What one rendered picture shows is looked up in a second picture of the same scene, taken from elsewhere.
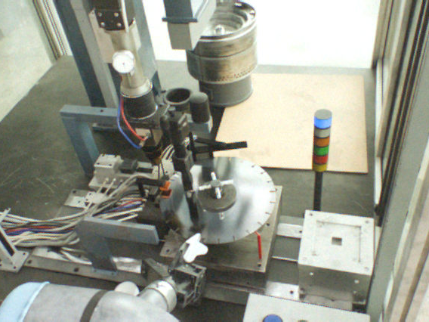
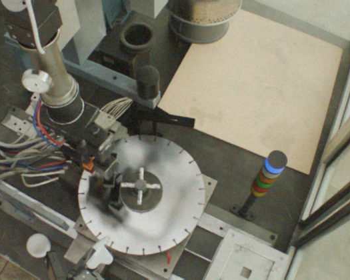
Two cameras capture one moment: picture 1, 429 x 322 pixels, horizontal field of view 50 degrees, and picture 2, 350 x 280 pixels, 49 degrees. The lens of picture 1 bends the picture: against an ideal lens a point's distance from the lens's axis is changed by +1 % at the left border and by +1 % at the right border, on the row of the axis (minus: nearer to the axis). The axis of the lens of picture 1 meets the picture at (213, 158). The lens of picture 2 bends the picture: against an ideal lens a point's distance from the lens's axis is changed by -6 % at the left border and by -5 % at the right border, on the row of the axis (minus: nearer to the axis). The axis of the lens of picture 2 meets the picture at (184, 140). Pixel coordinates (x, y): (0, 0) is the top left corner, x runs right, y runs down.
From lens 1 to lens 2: 0.55 m
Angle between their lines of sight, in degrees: 21
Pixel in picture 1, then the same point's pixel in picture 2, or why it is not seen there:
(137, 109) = (57, 115)
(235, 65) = (212, 11)
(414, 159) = not seen: outside the picture
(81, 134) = (24, 61)
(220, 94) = (189, 31)
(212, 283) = (119, 261)
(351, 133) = (310, 120)
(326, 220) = (245, 246)
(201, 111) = (147, 91)
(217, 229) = (130, 235)
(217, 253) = not seen: hidden behind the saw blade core
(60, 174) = (5, 82)
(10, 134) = not seen: outside the picture
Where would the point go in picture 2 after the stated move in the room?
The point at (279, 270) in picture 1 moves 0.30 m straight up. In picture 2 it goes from (186, 265) to (195, 245)
